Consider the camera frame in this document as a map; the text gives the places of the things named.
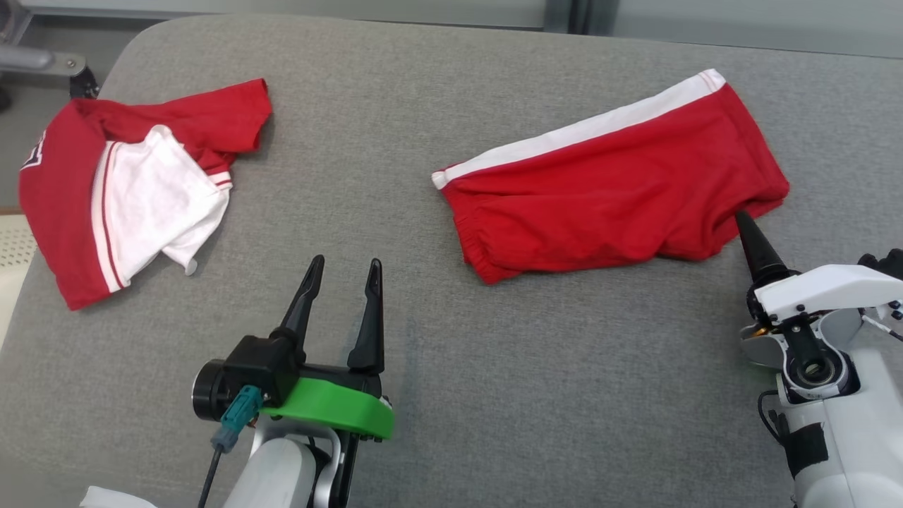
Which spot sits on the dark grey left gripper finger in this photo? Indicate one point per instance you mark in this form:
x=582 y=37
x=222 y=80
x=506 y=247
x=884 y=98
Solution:
x=300 y=314
x=370 y=331

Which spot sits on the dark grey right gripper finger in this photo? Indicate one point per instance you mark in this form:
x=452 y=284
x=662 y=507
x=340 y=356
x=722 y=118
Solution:
x=760 y=254

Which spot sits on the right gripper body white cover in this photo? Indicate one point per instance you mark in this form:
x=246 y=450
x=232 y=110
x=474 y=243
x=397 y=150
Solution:
x=825 y=289

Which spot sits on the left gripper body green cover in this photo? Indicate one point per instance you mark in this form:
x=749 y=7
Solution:
x=338 y=416

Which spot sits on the red shorts white stripe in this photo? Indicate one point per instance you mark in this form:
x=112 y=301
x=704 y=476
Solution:
x=600 y=204

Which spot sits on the red white-sleeved t-shirt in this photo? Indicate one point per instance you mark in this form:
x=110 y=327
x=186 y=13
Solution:
x=63 y=212

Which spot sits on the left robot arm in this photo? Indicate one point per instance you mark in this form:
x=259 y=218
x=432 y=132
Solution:
x=282 y=473

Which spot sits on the grey fabric sofa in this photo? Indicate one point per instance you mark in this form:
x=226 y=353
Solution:
x=423 y=317

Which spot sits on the black caster wheel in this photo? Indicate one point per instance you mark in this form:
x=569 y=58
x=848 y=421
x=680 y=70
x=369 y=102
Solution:
x=85 y=83

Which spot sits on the grey metal furniture leg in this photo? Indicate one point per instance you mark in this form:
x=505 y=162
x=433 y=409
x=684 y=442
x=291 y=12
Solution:
x=35 y=60

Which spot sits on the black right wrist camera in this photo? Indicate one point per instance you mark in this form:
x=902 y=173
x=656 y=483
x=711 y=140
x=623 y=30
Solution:
x=885 y=262

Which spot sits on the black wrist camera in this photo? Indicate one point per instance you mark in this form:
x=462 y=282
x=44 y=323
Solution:
x=885 y=262
x=257 y=367

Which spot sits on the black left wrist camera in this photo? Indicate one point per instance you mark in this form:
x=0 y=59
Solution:
x=257 y=367

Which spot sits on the grey metal partition post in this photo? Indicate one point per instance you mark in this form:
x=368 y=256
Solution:
x=582 y=14

